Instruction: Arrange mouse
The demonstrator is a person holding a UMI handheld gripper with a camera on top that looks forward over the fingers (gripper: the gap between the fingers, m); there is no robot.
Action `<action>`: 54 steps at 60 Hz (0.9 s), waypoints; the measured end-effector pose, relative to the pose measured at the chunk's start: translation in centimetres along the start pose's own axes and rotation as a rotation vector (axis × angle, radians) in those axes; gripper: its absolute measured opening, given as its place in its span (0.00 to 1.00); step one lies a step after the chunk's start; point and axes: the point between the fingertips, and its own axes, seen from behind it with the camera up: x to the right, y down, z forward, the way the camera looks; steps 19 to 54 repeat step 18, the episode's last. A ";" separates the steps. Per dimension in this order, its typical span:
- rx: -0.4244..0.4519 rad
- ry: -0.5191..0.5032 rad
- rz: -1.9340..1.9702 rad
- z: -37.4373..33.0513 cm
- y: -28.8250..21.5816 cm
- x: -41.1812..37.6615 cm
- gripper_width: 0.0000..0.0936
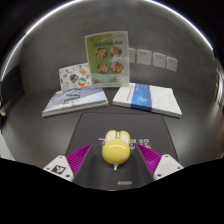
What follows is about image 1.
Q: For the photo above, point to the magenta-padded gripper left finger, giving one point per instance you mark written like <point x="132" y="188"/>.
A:
<point x="71" y="163"/>

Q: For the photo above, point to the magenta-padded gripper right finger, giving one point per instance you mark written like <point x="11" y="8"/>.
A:
<point x="156" y="163"/>

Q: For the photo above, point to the yellow computer mouse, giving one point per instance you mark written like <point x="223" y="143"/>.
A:
<point x="115" y="151"/>

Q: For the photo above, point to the black mouse pad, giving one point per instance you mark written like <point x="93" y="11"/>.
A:
<point x="140" y="126"/>

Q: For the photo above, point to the grey blue cover book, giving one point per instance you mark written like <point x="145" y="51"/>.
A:
<point x="75" y="101"/>

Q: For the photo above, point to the white book with blue band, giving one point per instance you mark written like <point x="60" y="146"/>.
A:
<point x="146" y="99"/>

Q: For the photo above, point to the small colourful printed card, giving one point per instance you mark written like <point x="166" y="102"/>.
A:
<point x="75" y="77"/>

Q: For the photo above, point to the black monitor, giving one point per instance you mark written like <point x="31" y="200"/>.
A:
<point x="11" y="90"/>

